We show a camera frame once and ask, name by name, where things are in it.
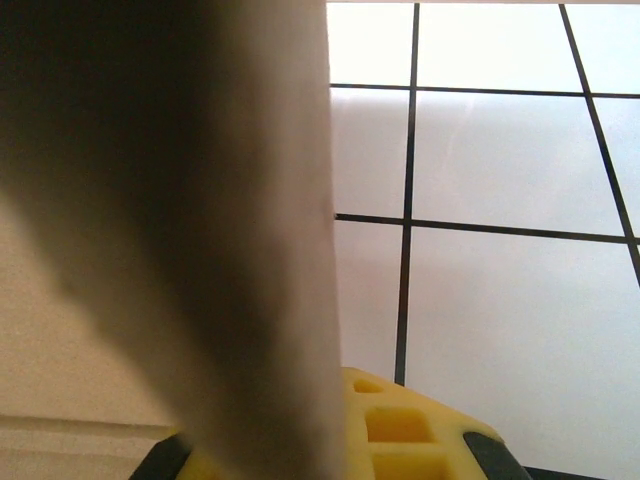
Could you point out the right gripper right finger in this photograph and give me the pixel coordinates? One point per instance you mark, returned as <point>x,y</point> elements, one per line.
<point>410,440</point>

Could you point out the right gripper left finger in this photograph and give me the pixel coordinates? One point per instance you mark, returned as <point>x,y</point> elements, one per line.
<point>170,460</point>

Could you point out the brown cardboard paper box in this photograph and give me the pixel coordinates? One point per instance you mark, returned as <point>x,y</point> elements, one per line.
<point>175,200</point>

